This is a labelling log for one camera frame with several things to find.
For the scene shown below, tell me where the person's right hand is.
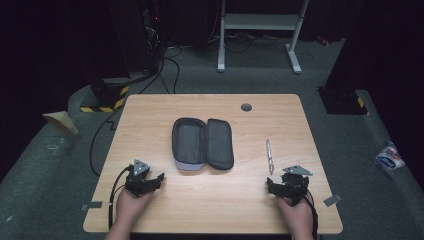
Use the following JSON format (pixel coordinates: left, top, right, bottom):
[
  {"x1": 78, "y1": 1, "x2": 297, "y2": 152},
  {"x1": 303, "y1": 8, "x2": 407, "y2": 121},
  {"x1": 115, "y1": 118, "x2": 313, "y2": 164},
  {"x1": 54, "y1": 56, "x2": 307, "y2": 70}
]
[{"x1": 275, "y1": 193, "x2": 315, "y2": 235}]

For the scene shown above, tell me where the silver pen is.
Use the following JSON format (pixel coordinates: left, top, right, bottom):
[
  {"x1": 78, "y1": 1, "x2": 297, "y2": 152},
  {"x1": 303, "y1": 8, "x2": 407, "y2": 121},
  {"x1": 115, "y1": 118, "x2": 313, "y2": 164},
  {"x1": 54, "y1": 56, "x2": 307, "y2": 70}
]
[{"x1": 265, "y1": 138, "x2": 276, "y2": 176}]

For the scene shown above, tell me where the black computer tower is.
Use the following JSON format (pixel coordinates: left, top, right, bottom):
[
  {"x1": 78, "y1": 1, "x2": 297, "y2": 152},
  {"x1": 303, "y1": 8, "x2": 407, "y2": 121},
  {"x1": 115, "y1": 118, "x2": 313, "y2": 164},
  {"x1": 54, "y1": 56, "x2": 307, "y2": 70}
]
[{"x1": 105, "y1": 0, "x2": 165, "y2": 76}]

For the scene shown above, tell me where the white metal stand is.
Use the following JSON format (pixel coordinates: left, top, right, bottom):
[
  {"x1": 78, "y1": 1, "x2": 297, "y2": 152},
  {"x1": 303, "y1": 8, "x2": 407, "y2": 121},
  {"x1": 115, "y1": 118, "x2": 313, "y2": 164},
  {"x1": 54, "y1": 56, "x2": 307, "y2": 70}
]
[{"x1": 216, "y1": 0, "x2": 310, "y2": 75}]

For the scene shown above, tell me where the person's left hand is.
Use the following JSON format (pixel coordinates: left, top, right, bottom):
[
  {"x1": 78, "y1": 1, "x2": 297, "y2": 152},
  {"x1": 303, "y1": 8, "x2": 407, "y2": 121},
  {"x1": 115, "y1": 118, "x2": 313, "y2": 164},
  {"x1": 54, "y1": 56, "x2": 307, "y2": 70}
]
[{"x1": 114, "y1": 187, "x2": 155, "y2": 232}]

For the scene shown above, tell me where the grey tape strip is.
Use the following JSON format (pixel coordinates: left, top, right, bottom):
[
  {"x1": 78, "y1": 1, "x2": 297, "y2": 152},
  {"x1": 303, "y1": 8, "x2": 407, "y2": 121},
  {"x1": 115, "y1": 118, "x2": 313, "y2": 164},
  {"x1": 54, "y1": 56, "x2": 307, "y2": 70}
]
[
  {"x1": 81, "y1": 200, "x2": 104, "y2": 212},
  {"x1": 322, "y1": 193, "x2": 344, "y2": 208}
]

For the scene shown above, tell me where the open dark grey pencil case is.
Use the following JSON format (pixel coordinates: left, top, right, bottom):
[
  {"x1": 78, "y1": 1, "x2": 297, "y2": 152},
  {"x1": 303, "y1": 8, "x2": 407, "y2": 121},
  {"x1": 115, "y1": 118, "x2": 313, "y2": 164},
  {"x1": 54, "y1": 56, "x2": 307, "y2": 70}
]
[{"x1": 171, "y1": 116, "x2": 235, "y2": 172}]

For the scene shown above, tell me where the white blue plastic packet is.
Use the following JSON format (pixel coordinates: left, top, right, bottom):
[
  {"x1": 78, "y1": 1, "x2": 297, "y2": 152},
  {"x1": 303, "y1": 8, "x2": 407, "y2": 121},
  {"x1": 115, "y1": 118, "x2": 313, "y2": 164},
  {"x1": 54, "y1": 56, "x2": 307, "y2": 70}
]
[{"x1": 374, "y1": 141, "x2": 407, "y2": 172}]

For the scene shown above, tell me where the black floor cable bundle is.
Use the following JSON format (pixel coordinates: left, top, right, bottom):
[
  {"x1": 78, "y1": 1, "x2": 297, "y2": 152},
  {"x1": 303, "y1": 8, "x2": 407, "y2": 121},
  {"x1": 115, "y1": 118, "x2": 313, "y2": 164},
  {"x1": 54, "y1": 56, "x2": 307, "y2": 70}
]
[{"x1": 138, "y1": 41, "x2": 184, "y2": 95}]

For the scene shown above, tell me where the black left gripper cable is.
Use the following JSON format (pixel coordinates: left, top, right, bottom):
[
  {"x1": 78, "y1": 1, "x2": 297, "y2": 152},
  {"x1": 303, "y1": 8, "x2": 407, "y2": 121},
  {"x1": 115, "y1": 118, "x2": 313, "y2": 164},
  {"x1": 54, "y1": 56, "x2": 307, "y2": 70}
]
[{"x1": 107, "y1": 165, "x2": 134, "y2": 231}]

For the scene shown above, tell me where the beige cardboard piece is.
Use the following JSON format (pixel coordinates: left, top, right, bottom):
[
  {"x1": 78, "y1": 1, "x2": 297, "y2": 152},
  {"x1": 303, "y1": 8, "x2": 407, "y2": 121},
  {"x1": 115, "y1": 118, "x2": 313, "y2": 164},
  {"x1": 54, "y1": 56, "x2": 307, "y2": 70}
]
[{"x1": 42, "y1": 110, "x2": 80, "y2": 136}]

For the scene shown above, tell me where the black yellow striped base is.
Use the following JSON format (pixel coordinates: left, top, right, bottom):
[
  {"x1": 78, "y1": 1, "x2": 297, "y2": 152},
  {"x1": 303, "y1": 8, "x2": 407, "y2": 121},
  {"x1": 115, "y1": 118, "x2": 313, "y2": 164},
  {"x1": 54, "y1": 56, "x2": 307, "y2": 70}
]
[
  {"x1": 79, "y1": 77, "x2": 131, "y2": 114},
  {"x1": 317, "y1": 86, "x2": 370, "y2": 116}
]

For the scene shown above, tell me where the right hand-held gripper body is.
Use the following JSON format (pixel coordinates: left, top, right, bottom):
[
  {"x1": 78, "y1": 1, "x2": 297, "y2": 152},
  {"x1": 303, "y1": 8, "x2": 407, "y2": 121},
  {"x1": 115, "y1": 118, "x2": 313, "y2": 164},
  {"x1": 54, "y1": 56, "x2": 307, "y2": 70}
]
[{"x1": 281, "y1": 165, "x2": 314, "y2": 206}]

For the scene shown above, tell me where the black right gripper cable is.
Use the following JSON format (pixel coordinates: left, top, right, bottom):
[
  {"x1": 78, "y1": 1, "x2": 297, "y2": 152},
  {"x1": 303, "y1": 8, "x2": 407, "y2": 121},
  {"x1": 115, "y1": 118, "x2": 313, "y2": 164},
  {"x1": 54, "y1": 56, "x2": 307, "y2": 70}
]
[{"x1": 301, "y1": 188, "x2": 320, "y2": 240}]

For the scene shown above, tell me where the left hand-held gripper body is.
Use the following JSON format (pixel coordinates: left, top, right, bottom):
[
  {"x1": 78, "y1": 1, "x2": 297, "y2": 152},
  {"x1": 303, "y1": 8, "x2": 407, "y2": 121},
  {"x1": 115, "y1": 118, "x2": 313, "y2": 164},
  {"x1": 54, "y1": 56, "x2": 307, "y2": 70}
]
[{"x1": 129, "y1": 158, "x2": 155, "y2": 197}]

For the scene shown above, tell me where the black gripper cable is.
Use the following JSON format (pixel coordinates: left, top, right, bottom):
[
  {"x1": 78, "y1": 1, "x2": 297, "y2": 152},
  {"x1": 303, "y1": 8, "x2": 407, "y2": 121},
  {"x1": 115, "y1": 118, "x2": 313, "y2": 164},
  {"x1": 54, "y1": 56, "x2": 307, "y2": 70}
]
[
  {"x1": 107, "y1": 165, "x2": 134, "y2": 231},
  {"x1": 301, "y1": 188, "x2": 320, "y2": 240}
]

